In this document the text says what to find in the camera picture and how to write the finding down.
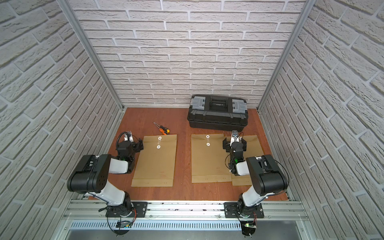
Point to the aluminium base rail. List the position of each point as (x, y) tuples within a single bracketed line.
[(191, 210)]

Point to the brown kraft file bag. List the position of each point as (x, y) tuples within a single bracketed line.
[(156, 163), (254, 149), (208, 159)]

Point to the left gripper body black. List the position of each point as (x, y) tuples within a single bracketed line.
[(138, 145)]

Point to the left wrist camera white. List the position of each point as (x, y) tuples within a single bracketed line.
[(128, 136)]

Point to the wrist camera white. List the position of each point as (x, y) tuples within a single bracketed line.
[(234, 137), (128, 136)]

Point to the aluminium corner post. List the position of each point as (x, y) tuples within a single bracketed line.
[(85, 41), (288, 48)]

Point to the black grey plastic toolbox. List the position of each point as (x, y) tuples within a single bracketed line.
[(218, 113)]

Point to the black yellow screwdriver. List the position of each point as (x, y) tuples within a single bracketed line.
[(164, 130)]

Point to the left aluminium corner post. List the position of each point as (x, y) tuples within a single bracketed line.
[(85, 41)]

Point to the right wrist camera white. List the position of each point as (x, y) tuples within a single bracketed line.
[(234, 137)]

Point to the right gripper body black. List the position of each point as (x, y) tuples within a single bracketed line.
[(227, 144)]

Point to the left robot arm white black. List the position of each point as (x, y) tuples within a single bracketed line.
[(90, 176)]

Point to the orange black screwdriver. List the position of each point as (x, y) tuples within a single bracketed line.
[(157, 125)]

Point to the right aluminium corner post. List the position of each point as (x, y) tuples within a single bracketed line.
[(288, 48)]

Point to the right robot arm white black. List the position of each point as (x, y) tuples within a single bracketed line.
[(266, 176)]

